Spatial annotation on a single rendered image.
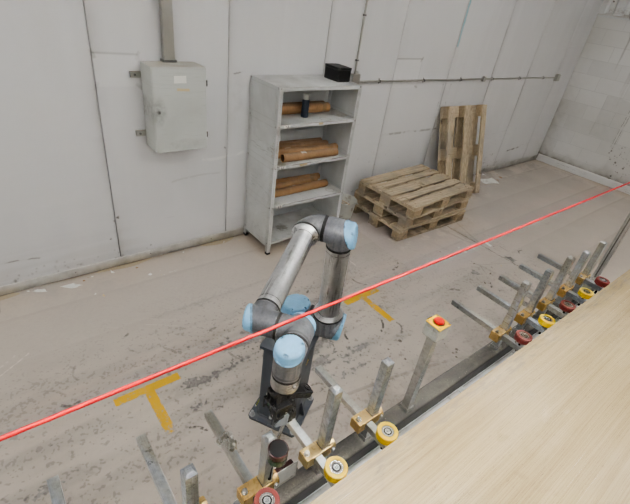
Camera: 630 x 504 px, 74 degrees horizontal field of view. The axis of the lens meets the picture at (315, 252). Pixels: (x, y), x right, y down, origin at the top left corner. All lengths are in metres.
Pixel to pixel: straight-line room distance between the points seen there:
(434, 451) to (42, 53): 3.06
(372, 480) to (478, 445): 0.45
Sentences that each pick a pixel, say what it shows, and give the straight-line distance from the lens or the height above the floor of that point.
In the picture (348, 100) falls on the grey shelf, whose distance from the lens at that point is 4.17.
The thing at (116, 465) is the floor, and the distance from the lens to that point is 2.68.
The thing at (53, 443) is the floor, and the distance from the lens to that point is 2.85.
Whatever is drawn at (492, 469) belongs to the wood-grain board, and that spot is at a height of 0.90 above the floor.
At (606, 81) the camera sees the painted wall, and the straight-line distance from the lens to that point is 8.77.
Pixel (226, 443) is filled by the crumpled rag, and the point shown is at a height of 0.88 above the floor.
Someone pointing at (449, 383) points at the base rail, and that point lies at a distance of 2.25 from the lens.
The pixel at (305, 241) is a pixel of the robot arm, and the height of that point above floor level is 1.40.
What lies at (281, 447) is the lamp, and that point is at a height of 1.11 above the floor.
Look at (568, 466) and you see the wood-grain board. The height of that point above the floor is 0.90.
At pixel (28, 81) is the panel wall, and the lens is 3.33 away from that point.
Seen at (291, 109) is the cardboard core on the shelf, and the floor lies 1.31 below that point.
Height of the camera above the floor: 2.25
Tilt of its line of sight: 32 degrees down
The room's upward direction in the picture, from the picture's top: 9 degrees clockwise
